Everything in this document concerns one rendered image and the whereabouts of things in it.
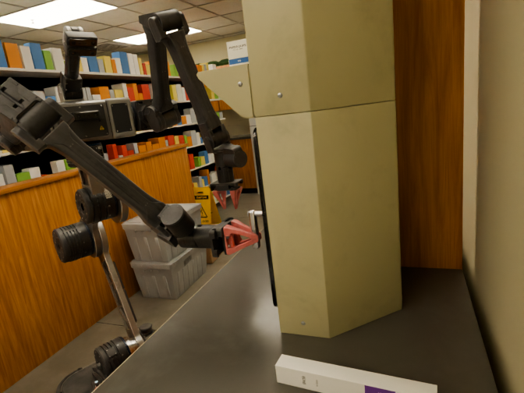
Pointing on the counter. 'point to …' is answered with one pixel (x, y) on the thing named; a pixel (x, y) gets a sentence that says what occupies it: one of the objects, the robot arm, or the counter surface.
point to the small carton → (237, 52)
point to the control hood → (231, 87)
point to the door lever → (254, 224)
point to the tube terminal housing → (327, 158)
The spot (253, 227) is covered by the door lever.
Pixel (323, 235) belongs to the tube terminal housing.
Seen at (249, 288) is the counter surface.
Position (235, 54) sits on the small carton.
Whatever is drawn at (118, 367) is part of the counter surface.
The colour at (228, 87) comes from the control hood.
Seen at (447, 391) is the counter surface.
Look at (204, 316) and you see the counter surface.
